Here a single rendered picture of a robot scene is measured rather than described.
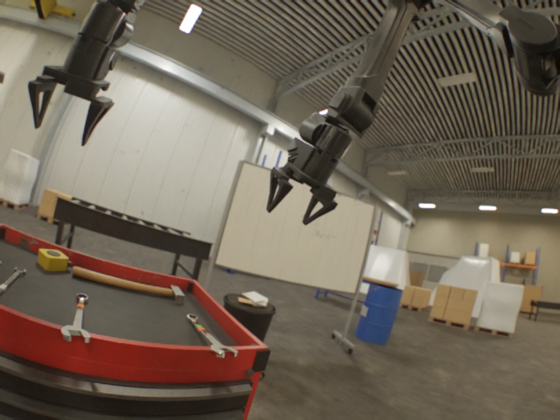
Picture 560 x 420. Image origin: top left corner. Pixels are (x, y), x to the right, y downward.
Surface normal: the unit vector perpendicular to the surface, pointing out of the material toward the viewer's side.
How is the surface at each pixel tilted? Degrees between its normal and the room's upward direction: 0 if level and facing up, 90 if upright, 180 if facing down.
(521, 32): 90
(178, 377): 90
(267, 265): 90
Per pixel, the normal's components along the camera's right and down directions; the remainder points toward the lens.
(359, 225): 0.23, -0.08
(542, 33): -0.78, -0.29
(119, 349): 0.60, 0.04
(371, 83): 0.44, 0.38
